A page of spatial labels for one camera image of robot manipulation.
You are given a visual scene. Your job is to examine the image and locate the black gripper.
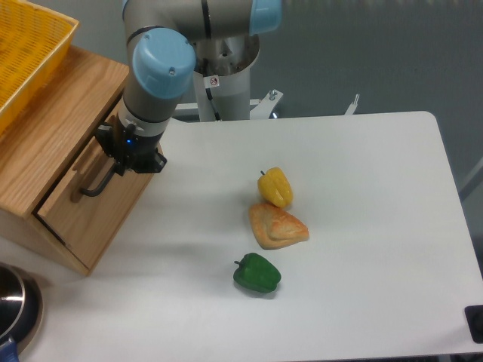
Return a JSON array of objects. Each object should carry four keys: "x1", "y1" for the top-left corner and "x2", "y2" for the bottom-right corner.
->
[{"x1": 94, "y1": 116, "x2": 168, "y2": 176}]

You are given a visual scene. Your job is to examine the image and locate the black drawer handle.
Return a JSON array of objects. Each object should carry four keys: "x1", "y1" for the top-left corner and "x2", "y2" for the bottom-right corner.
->
[{"x1": 79, "y1": 164, "x2": 117, "y2": 198}]

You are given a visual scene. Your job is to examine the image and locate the wooden top drawer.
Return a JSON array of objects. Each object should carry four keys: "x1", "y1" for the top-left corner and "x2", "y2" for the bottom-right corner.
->
[{"x1": 37, "y1": 137, "x2": 152, "y2": 271}]

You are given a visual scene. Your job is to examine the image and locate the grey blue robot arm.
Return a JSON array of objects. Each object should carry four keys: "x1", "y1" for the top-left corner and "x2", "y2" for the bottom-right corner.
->
[{"x1": 95, "y1": 1, "x2": 282, "y2": 175}]

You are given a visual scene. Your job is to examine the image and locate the wooden drawer cabinet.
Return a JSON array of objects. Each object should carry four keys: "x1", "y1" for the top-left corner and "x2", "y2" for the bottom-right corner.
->
[{"x1": 0, "y1": 44, "x2": 131, "y2": 278}]

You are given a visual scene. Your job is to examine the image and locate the yellow toy bell pepper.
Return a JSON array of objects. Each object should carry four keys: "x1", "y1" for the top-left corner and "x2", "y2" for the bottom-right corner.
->
[{"x1": 257, "y1": 167, "x2": 294, "y2": 208}]

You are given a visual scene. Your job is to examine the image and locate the yellow plastic basket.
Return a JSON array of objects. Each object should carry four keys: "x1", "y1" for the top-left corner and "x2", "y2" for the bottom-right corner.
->
[{"x1": 1, "y1": 1, "x2": 79, "y2": 132}]

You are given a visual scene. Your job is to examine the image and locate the toy pastry turnover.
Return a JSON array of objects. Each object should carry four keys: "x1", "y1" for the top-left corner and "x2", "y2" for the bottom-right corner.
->
[{"x1": 248, "y1": 204, "x2": 309, "y2": 250}]

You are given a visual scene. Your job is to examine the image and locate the green toy bell pepper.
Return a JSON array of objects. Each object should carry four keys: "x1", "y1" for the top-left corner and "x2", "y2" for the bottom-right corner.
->
[{"x1": 233, "y1": 253, "x2": 281, "y2": 293}]

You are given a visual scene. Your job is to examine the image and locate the metal pot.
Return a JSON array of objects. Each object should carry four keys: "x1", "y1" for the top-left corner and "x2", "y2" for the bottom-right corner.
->
[{"x1": 1, "y1": 262, "x2": 44, "y2": 354}]

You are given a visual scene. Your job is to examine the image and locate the black corner object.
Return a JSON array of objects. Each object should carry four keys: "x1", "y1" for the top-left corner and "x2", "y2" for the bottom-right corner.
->
[{"x1": 464, "y1": 305, "x2": 483, "y2": 344}]

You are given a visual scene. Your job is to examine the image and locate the blue pot handle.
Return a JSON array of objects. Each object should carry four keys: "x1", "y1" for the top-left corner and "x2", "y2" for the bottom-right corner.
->
[{"x1": 0, "y1": 337, "x2": 19, "y2": 362}]

